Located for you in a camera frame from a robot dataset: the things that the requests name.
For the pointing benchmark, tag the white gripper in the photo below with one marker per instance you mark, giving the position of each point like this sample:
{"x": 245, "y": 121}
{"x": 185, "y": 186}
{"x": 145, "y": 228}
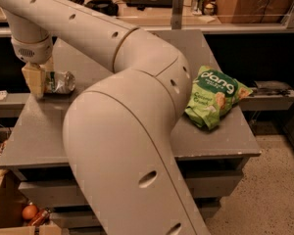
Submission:
{"x": 33, "y": 52}

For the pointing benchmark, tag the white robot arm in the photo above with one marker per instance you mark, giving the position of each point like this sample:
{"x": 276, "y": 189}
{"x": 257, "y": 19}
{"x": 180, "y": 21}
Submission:
{"x": 117, "y": 133}

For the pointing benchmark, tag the black headphones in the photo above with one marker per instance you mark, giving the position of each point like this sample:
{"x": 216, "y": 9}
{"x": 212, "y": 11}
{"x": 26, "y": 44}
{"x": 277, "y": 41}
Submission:
{"x": 107, "y": 7}

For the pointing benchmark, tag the cardboard box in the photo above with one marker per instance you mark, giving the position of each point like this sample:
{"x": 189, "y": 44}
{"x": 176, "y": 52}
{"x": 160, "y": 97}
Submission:
{"x": 12, "y": 202}

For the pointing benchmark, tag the orange round fruit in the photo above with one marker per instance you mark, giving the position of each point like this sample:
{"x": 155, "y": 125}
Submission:
{"x": 29, "y": 212}

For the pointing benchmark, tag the orange bottle in box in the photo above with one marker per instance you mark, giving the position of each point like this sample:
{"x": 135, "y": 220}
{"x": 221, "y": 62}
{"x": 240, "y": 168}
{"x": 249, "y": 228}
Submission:
{"x": 40, "y": 218}

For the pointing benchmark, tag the green dang chips bag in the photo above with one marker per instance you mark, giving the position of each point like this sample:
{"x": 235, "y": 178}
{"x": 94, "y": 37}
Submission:
{"x": 213, "y": 95}

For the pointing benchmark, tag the small jar on desk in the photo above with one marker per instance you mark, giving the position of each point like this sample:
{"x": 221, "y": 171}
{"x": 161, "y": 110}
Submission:
{"x": 209, "y": 9}

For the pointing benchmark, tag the grey drawer cabinet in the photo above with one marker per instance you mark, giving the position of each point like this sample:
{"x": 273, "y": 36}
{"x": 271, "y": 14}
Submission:
{"x": 36, "y": 141}

